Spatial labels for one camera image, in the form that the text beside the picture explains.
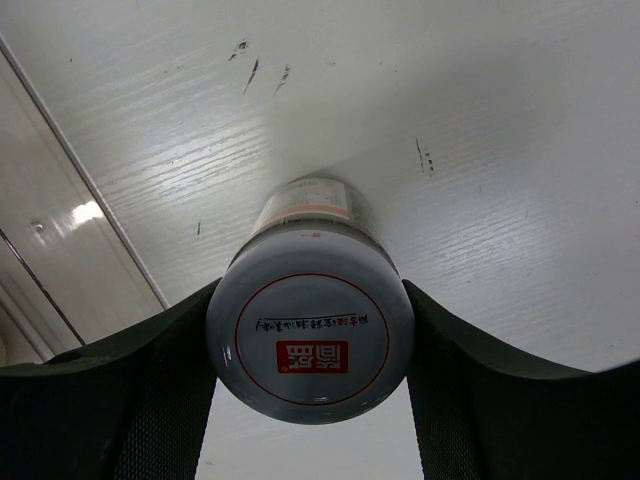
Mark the white-lid red-logo spice jar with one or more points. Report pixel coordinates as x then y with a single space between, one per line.
311 323

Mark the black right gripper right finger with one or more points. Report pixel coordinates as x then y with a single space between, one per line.
484 409

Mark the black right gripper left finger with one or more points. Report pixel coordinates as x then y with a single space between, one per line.
133 405

